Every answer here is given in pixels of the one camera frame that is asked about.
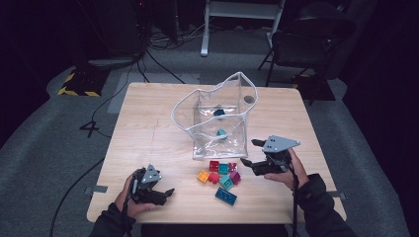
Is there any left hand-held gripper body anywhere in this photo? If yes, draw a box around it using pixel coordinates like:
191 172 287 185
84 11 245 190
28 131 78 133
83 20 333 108
130 163 166 205

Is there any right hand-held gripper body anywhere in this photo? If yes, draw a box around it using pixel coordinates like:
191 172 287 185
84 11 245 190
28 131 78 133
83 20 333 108
258 134 301 176

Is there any turquoise toy block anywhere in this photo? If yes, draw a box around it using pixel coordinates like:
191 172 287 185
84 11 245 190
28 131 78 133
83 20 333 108
218 175 234 191

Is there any long blue toy block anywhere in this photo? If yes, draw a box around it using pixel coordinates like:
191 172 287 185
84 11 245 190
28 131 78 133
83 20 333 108
214 187 238 206

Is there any clear plastic bag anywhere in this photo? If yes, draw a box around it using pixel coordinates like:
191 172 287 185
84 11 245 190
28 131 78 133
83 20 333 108
170 71 260 160

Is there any person's right hand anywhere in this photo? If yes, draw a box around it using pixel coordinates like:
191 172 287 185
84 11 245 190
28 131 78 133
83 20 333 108
264 148 310 192

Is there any person's left hand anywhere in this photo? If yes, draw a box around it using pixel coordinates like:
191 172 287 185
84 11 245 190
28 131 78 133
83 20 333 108
114 173 156 219

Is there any black base with hazard stripes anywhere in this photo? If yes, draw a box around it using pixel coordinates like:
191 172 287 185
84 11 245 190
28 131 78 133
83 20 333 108
292 72 336 102
57 67 110 98

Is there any black chair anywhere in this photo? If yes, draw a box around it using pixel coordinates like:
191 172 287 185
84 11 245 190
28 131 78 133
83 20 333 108
257 2 358 87

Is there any black equipment cabinet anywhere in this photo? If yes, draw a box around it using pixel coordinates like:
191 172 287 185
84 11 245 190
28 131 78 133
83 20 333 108
98 0 149 58

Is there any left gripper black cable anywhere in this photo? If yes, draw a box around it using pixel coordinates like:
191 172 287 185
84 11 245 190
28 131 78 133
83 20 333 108
119 176 137 237

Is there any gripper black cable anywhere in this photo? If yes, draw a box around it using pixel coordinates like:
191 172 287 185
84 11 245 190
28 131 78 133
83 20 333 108
287 161 301 237
119 176 137 237

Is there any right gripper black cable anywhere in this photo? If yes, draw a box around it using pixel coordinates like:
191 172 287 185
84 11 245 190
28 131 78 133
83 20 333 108
287 161 301 237

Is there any black floor cable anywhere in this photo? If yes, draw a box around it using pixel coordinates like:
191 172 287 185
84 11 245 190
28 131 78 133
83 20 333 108
48 157 106 237
91 62 136 138
144 48 186 85

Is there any grey stand base plate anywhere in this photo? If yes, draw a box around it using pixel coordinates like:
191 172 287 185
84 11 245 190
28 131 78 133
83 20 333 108
88 57 136 71

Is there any white desk frame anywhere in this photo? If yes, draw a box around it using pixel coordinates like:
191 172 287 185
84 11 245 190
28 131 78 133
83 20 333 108
200 0 287 57

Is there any bundle of floor cables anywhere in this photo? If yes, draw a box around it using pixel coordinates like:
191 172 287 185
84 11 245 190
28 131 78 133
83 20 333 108
147 19 206 51

